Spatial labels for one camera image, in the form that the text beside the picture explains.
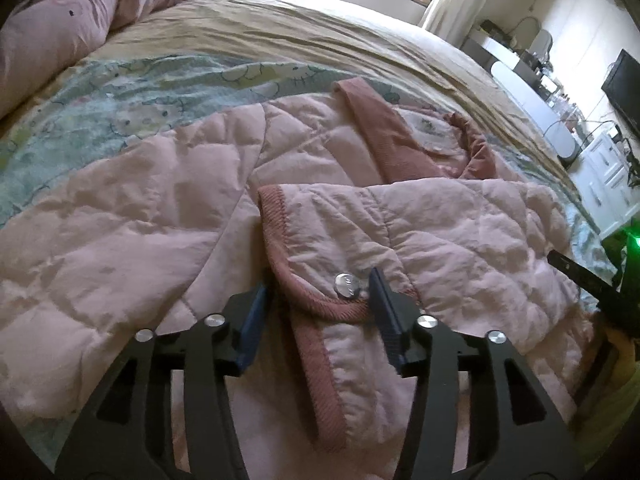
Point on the pink duvet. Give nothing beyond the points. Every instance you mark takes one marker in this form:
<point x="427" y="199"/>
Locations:
<point x="65" y="15"/>

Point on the white desk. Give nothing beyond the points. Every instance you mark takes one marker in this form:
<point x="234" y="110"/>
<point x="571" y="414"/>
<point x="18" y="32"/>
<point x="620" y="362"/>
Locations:
<point x="500" y="45"/>
<point x="535" y="105"/>

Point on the white cabinet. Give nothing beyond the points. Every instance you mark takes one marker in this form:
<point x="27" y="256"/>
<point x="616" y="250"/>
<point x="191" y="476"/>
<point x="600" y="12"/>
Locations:
<point x="602" y="180"/>

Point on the black television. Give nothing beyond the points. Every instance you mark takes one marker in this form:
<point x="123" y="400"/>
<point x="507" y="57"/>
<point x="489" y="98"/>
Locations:
<point x="625" y="90"/>

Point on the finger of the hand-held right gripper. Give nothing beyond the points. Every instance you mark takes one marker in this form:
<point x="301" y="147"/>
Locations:
<point x="575" y="271"/>

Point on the pink quilted jacket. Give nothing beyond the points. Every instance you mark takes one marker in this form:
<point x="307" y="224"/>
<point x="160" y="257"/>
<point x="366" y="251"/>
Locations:
<point x="165" y="200"/>

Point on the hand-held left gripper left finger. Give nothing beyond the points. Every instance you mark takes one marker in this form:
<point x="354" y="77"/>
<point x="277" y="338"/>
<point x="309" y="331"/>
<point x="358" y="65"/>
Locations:
<point x="253" y="321"/>

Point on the cartoon print bed sheet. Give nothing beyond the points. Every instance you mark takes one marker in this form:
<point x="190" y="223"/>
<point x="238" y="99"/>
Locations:
<point x="100" y="105"/>

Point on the beige bedspread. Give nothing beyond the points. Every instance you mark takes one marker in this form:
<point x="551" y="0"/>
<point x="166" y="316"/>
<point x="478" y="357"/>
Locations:
<point x="320" y="30"/>

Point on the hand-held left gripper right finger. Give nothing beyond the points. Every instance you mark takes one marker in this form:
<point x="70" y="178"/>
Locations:
<point x="384" y="310"/>

